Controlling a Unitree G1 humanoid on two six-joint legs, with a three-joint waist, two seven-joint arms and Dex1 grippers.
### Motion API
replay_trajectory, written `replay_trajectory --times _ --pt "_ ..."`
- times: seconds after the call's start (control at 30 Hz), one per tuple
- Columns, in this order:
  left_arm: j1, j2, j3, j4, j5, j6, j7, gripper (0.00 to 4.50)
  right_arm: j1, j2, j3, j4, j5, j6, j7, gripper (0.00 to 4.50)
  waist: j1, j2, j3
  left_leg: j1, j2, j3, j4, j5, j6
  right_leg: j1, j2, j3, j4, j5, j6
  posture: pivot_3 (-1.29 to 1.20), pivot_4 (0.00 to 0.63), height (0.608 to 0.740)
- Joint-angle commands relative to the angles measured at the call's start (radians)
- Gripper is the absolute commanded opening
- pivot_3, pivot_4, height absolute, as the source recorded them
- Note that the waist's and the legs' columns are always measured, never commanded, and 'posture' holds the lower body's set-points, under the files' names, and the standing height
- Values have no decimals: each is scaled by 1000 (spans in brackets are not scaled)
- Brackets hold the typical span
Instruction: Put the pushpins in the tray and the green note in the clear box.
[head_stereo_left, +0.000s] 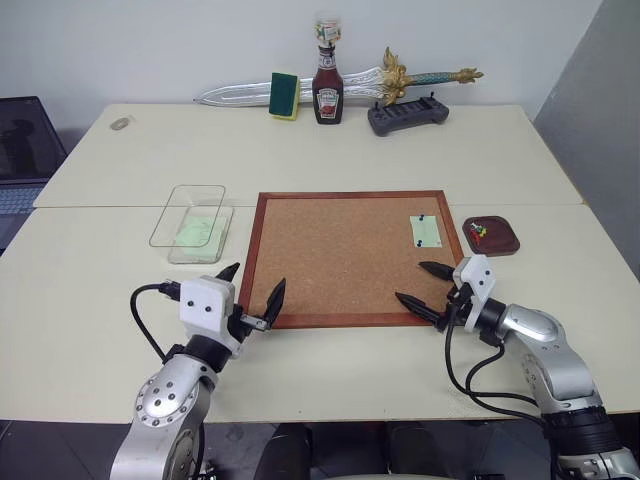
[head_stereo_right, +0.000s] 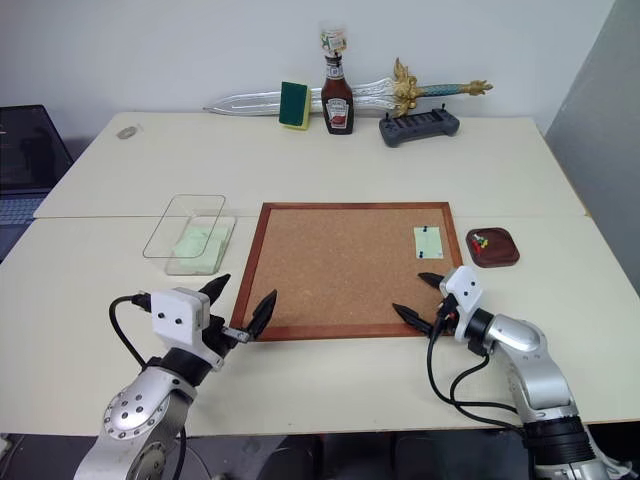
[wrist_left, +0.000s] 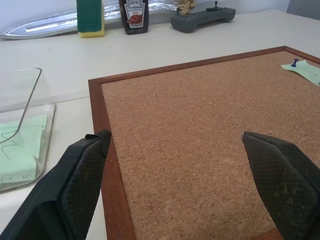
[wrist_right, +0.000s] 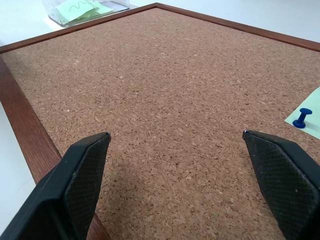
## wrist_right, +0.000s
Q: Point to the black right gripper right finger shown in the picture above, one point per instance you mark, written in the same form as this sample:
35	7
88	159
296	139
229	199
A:
287	180

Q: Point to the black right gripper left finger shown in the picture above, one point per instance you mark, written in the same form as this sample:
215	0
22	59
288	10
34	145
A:
62	195

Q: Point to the blue push pin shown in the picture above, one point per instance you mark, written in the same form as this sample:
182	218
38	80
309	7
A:
302	118

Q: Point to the light green paper note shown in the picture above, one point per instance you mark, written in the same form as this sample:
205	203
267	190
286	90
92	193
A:
308	117

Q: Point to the green note with black scribble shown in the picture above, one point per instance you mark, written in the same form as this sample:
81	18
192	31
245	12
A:
75	8

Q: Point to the clear plastic box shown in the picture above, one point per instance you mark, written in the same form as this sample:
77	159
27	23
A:
87	12

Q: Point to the cork board with wooden frame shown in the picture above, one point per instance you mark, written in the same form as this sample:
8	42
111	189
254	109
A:
162	100

